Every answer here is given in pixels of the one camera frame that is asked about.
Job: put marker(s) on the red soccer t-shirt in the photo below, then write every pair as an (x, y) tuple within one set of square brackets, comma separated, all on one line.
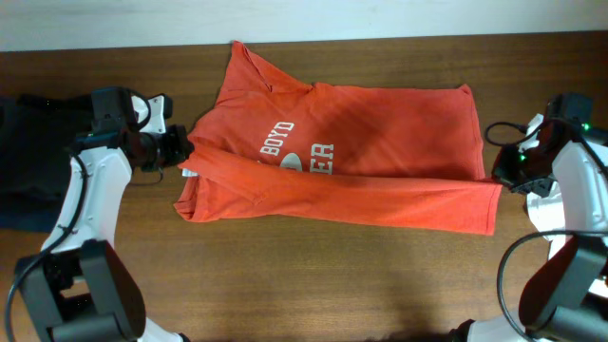
[(396, 157)]

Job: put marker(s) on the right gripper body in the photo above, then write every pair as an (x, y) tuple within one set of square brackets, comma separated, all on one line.
[(508, 171)]

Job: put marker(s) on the navy blue folded garment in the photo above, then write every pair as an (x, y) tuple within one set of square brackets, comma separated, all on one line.
[(31, 211)]

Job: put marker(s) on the white t-shirt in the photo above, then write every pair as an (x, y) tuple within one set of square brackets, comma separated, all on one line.
[(547, 213)]

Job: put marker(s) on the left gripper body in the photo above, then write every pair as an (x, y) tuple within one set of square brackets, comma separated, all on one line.
[(177, 147)]

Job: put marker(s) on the black folded garment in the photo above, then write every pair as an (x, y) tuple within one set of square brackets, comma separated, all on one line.
[(79, 103)]

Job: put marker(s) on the dark grey folded garment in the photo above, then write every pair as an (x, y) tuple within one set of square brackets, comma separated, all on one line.
[(34, 146)]

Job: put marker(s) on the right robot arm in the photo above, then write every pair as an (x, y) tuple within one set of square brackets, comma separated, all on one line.
[(561, 158)]

